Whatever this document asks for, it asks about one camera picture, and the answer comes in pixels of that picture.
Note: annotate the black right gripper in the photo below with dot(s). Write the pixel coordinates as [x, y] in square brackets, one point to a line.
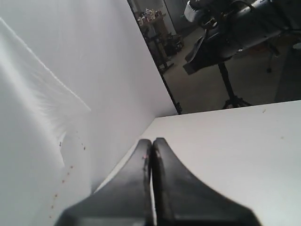
[242, 32]

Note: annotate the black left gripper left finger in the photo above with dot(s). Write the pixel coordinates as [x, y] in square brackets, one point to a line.
[123, 201]

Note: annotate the black tripod stand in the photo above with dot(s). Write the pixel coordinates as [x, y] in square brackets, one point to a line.
[234, 101]

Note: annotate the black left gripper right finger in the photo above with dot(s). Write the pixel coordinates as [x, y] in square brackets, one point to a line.
[181, 199]

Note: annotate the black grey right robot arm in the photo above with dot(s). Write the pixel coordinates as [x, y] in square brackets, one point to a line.
[219, 12]

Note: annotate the white paper backdrop sheet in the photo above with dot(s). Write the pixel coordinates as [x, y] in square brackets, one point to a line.
[78, 87]

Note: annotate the cluttered background shelf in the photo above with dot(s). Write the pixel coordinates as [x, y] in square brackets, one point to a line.
[162, 44]

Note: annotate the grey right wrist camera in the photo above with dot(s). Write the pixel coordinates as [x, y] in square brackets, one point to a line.
[195, 9]

